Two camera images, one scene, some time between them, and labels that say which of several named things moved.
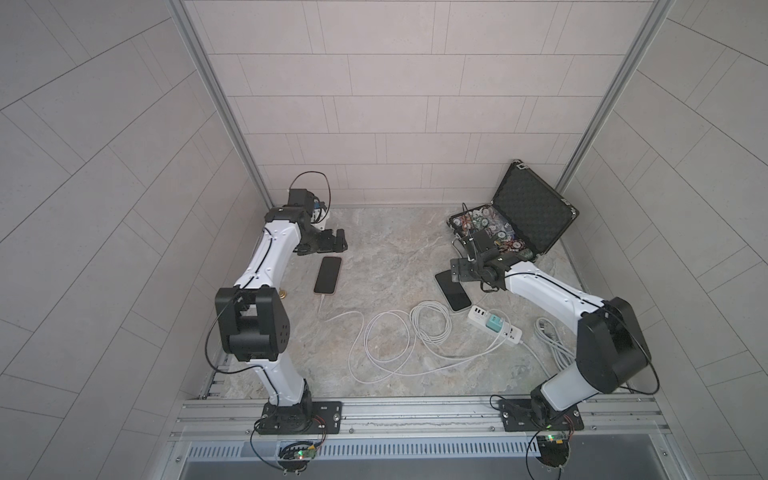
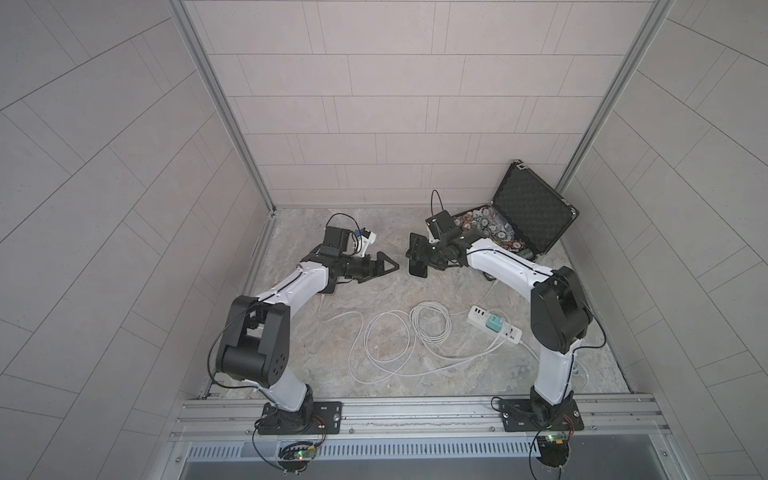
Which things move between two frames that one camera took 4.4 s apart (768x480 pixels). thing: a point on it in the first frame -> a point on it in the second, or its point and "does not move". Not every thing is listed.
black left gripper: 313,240 -> 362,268
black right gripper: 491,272 -> 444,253
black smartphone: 454,292 -> 418,249
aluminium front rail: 606,420 does not move
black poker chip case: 526,216 does not move
